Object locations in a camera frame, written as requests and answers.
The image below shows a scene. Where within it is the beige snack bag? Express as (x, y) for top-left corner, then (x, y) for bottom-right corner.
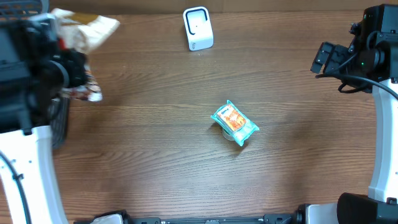
(51, 8), (120, 102)

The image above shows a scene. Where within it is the teal wet wipes pack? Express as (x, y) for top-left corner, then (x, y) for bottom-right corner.
(211, 100), (259, 146)

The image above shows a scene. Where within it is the red snack bar packet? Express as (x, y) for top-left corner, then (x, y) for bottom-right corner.
(58, 38), (68, 51)

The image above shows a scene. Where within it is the orange small box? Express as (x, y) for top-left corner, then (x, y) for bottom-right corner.
(217, 104), (246, 132)

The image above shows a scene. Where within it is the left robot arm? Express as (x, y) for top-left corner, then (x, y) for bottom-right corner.
(1, 14), (88, 223)

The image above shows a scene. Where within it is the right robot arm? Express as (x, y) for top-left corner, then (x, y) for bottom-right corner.
(288, 4), (397, 223)

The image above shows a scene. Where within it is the white barcode scanner stand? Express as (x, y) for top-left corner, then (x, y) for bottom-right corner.
(183, 6), (214, 51)

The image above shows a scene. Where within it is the grey plastic mesh basket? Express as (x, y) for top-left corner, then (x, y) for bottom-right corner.
(1, 0), (70, 149)

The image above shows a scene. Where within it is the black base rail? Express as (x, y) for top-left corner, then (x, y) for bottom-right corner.
(73, 210), (293, 224)

